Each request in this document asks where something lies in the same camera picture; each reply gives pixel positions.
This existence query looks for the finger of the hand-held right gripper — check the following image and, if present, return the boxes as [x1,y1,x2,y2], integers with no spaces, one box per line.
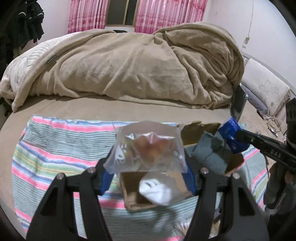
[235,130,296,165]
[231,85,248,121]

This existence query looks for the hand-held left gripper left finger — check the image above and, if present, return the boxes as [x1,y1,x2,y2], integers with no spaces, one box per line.
[26,148,114,241]

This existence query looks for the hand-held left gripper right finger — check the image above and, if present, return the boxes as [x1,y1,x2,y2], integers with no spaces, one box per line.
[184,158,270,241]

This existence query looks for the cardboard box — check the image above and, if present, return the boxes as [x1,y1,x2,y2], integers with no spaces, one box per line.
[119,122,246,211]

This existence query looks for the blue packet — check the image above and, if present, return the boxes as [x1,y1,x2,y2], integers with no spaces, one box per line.
[219,116,250,155]

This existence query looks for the clear bag with orange item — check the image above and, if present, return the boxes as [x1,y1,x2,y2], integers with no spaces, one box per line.
[103,120,187,174]

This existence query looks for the person's right hand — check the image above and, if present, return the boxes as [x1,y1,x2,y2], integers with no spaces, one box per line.
[284,170,296,184]

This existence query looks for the grey pillow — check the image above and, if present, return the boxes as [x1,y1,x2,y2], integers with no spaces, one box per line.
[240,83,270,115]

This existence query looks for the eyeglasses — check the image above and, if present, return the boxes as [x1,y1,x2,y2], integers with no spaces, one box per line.
[266,117,281,137]

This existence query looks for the grey folded cloth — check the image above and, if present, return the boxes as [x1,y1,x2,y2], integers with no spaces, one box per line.
[185,131,230,175]

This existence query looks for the floral headboard cushion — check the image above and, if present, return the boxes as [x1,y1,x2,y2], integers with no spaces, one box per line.
[240,58,292,116]

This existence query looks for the white item in clear bag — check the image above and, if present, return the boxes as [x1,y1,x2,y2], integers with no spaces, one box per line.
[139,171,186,206]

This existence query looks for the striped towel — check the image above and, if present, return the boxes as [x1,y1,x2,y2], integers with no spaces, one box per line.
[11,115,269,241]

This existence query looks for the beige bed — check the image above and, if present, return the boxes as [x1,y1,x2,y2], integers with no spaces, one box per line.
[0,91,288,234]

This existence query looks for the pink curtain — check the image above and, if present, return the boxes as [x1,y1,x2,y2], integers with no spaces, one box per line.
[68,0,109,34]
[134,0,208,33]

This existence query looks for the beige fleece blanket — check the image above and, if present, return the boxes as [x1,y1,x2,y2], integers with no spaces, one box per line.
[0,21,245,113]

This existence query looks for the white patterned quilt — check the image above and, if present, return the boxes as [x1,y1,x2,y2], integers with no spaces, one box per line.
[1,32,80,88]

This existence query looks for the window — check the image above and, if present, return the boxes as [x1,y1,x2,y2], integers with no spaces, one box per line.
[105,0,139,26]

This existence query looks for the black hanging clothes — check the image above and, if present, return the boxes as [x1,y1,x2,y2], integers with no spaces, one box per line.
[0,0,45,78]

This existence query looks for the white wall cable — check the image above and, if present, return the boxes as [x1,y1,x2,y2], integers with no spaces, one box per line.
[242,0,256,50]

